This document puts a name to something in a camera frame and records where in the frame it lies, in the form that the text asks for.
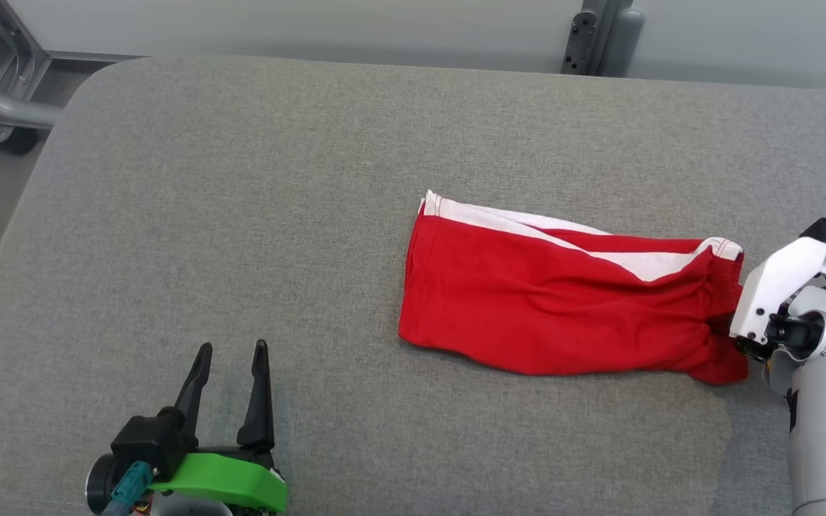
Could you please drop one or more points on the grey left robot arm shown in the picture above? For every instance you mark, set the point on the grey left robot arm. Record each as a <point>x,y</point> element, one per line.
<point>100,484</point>

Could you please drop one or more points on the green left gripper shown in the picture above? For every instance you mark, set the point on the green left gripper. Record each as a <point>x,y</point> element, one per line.
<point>241,480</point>

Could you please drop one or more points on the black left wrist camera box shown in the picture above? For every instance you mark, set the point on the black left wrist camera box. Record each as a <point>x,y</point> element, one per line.
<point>151,441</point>

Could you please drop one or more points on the grey metal wall post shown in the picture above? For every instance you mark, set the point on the grey metal wall post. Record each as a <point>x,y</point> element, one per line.
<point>599,36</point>

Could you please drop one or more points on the black caster wheel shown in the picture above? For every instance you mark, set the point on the black caster wheel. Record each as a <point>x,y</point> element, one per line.
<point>15,138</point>

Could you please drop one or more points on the red shorts with white panels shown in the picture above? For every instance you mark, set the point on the red shorts with white panels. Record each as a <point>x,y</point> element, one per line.
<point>542,308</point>

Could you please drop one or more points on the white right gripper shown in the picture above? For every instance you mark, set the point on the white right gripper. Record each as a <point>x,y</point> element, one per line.
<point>786,276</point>

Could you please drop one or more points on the grey metal tube frame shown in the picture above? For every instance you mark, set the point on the grey metal tube frame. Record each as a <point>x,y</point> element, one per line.
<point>11,107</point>

